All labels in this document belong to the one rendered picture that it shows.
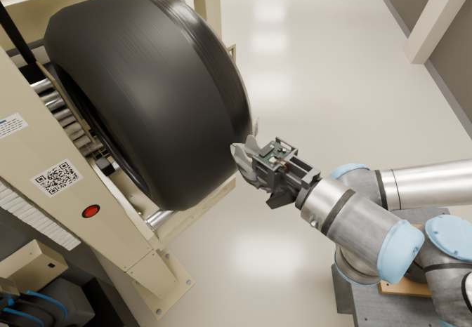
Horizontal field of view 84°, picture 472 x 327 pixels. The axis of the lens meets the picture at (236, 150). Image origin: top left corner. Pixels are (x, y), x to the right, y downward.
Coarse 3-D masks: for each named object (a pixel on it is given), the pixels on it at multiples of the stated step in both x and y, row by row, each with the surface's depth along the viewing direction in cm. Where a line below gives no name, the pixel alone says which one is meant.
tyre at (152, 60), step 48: (96, 0) 54; (144, 0) 53; (48, 48) 56; (96, 48) 46; (144, 48) 47; (192, 48) 51; (96, 96) 47; (144, 96) 46; (192, 96) 50; (240, 96) 58; (144, 144) 49; (192, 144) 52; (144, 192) 78; (192, 192) 59
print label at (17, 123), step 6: (18, 114) 43; (6, 120) 43; (12, 120) 43; (18, 120) 44; (24, 120) 44; (0, 126) 42; (6, 126) 43; (12, 126) 44; (18, 126) 44; (24, 126) 45; (0, 132) 43; (6, 132) 44; (12, 132) 44; (0, 138) 43
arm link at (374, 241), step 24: (336, 216) 40; (360, 216) 39; (384, 216) 38; (336, 240) 41; (360, 240) 38; (384, 240) 36; (408, 240) 36; (360, 264) 40; (384, 264) 36; (408, 264) 35
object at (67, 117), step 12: (24, 72) 86; (36, 72) 88; (36, 84) 80; (48, 84) 81; (48, 96) 83; (60, 96) 90; (48, 108) 85; (60, 108) 101; (72, 108) 89; (60, 120) 91; (72, 120) 93; (72, 132) 95; (84, 132) 99; (84, 144) 101
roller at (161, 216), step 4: (160, 208) 84; (156, 212) 83; (160, 212) 83; (164, 212) 83; (168, 212) 83; (172, 212) 84; (176, 212) 85; (152, 216) 82; (156, 216) 82; (160, 216) 82; (164, 216) 83; (168, 216) 83; (148, 220) 81; (152, 220) 81; (156, 220) 81; (160, 220) 82; (164, 220) 83; (148, 224) 80; (152, 224) 81; (156, 224) 81; (160, 224) 82; (152, 228) 84; (156, 228) 82
